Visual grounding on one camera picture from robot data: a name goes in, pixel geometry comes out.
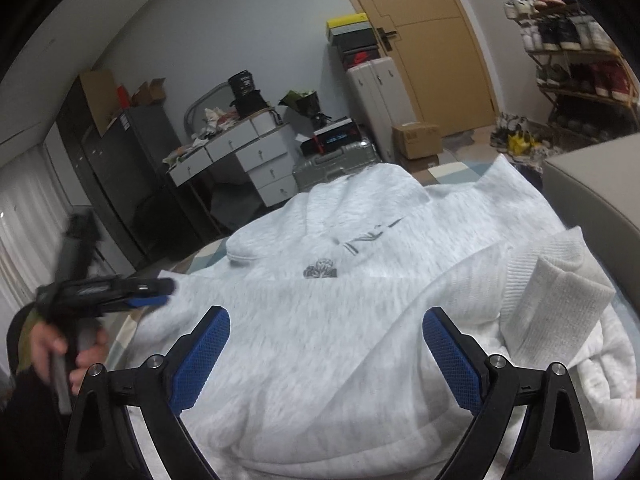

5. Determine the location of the pile of desk clutter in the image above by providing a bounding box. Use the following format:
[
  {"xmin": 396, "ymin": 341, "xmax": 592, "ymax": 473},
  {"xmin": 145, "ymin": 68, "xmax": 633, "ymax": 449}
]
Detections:
[{"xmin": 170, "ymin": 105, "xmax": 243, "ymax": 166}]

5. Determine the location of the arched mirror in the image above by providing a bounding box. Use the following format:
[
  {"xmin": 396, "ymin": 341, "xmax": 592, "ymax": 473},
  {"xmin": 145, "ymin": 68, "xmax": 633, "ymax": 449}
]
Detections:
[{"xmin": 184, "ymin": 85, "xmax": 241, "ymax": 133}]

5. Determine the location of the red and black shoe box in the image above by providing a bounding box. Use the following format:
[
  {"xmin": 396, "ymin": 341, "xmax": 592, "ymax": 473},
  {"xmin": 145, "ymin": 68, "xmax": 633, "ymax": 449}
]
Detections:
[{"xmin": 342, "ymin": 50, "xmax": 382, "ymax": 74}]

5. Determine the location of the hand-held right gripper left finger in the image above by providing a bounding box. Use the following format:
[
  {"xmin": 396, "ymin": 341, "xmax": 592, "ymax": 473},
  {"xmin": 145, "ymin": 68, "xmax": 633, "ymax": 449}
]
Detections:
[{"xmin": 62, "ymin": 305, "xmax": 232, "ymax": 480}]

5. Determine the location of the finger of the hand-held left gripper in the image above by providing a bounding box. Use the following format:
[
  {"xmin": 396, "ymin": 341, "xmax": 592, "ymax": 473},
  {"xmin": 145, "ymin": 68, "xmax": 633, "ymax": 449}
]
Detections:
[
  {"xmin": 121, "ymin": 278, "xmax": 177, "ymax": 297},
  {"xmin": 106, "ymin": 295, "xmax": 169, "ymax": 314}
]

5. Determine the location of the black box with red trim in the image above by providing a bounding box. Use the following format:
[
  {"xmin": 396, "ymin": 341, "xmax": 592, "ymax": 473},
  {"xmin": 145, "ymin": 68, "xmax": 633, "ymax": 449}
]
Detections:
[{"xmin": 300, "ymin": 117, "xmax": 358, "ymax": 156}]

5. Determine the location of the large flat cardboard box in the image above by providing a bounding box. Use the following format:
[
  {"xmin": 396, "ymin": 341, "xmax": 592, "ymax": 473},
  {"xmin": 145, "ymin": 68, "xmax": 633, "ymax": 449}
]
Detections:
[{"xmin": 80, "ymin": 69, "xmax": 122, "ymax": 136}]

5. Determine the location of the grey padded bed headboard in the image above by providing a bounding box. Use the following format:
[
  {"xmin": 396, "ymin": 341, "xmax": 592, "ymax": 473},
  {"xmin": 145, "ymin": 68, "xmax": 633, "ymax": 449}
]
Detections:
[{"xmin": 542, "ymin": 132, "xmax": 640, "ymax": 281}]

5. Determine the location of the silver suitcase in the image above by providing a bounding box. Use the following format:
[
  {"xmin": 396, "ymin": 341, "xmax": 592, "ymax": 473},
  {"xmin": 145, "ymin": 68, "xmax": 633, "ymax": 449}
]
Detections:
[{"xmin": 292, "ymin": 137, "xmax": 383, "ymax": 193}]

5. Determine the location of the plaid bed sheet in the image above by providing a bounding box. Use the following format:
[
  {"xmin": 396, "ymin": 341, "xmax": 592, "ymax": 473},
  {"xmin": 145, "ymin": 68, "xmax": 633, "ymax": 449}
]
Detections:
[{"xmin": 102, "ymin": 157, "xmax": 506, "ymax": 391}]

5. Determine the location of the white desk with drawers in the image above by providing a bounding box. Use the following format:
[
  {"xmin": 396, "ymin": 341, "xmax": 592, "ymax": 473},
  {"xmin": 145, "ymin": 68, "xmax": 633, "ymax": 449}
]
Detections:
[{"xmin": 167, "ymin": 110, "xmax": 301, "ymax": 208}]

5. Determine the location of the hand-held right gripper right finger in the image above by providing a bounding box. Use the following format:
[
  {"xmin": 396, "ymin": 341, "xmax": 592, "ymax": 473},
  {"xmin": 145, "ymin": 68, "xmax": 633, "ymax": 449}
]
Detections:
[{"xmin": 422, "ymin": 306, "xmax": 596, "ymax": 480}]

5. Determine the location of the pile of shoes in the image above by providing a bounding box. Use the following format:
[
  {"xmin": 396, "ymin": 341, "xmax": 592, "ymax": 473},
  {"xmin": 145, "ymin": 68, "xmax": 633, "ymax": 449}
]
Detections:
[{"xmin": 490, "ymin": 112, "xmax": 551, "ymax": 161}]

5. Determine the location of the white sweatshirt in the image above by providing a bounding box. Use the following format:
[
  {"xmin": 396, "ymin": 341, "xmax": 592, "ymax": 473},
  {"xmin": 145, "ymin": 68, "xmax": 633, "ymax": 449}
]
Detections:
[{"xmin": 120, "ymin": 154, "xmax": 640, "ymax": 480}]

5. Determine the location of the wooden door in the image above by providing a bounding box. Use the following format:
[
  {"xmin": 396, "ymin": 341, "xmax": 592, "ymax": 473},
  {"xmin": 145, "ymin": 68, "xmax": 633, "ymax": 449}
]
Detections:
[{"xmin": 325, "ymin": 0, "xmax": 506, "ymax": 136}]

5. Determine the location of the white curtain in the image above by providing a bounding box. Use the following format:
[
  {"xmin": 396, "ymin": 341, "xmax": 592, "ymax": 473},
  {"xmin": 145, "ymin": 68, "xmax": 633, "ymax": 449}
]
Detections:
[{"xmin": 0, "ymin": 180, "xmax": 68, "ymax": 321}]

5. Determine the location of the small open cardboard box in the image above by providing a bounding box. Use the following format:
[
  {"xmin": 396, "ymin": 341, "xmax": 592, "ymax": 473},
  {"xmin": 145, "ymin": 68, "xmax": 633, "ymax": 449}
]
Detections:
[{"xmin": 131, "ymin": 78, "xmax": 167, "ymax": 107}]

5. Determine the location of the dark grey wardrobe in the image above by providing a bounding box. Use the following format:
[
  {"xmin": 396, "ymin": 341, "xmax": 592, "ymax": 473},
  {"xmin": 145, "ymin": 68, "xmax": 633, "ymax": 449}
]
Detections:
[{"xmin": 55, "ymin": 75, "xmax": 183, "ymax": 271}]

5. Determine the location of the wrapped flower bouquet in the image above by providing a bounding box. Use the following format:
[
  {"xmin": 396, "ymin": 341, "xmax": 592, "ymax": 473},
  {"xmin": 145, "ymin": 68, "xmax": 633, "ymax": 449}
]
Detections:
[{"xmin": 278, "ymin": 89, "xmax": 331, "ymax": 128}]

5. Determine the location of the person's left hand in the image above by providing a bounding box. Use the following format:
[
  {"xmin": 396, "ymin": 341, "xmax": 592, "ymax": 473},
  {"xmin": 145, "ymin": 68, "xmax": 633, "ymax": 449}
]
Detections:
[{"xmin": 30, "ymin": 322, "xmax": 108, "ymax": 396}]

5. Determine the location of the black door handle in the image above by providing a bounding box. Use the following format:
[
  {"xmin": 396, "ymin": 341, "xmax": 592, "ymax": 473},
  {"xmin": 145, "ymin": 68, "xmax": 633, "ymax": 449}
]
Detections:
[{"xmin": 378, "ymin": 26, "xmax": 401, "ymax": 53}]

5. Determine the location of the black round box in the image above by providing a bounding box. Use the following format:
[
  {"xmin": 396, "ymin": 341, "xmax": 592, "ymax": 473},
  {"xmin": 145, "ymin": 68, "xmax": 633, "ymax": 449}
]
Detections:
[{"xmin": 227, "ymin": 74, "xmax": 271, "ymax": 118}]

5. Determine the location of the shoe rack with shoes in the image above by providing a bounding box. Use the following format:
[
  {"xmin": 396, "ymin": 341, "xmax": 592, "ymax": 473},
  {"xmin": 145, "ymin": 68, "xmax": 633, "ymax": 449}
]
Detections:
[{"xmin": 502, "ymin": 0, "xmax": 640, "ymax": 146}]

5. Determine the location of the person's left forearm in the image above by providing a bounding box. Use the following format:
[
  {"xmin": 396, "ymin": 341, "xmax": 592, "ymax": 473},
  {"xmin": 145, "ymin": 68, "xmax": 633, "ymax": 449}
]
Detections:
[{"xmin": 0, "ymin": 307, "xmax": 76, "ymax": 480}]

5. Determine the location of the white cabinet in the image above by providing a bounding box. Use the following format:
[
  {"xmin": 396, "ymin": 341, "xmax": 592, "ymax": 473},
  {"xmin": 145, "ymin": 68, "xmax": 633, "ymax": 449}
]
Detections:
[{"xmin": 346, "ymin": 57, "xmax": 418, "ymax": 163}]

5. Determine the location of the yellow shoe box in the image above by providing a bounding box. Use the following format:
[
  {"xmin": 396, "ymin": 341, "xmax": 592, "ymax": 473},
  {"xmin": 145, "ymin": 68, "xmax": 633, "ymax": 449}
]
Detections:
[{"xmin": 326, "ymin": 15, "xmax": 369, "ymax": 43}]

